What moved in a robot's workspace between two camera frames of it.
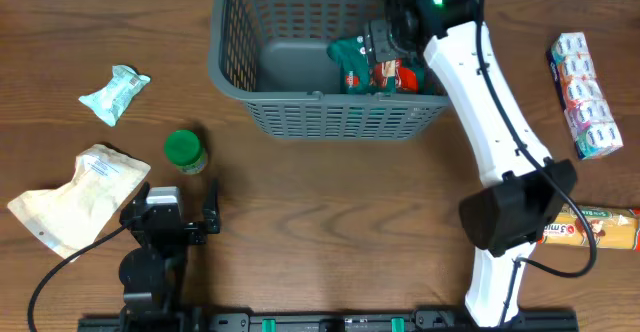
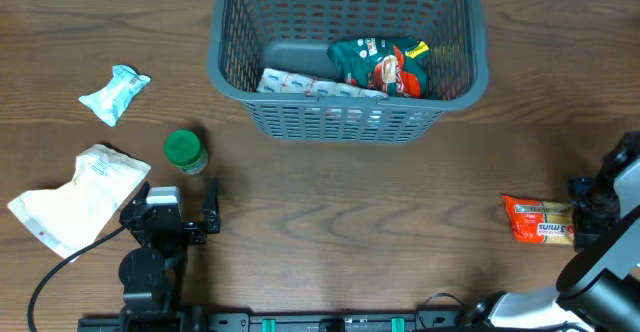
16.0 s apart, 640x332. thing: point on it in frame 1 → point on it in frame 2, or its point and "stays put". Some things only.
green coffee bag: x=360 y=76 stays put
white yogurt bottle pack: x=591 y=116 → x=272 y=81
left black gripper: x=196 y=231 stays put
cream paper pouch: x=80 y=212 stays put
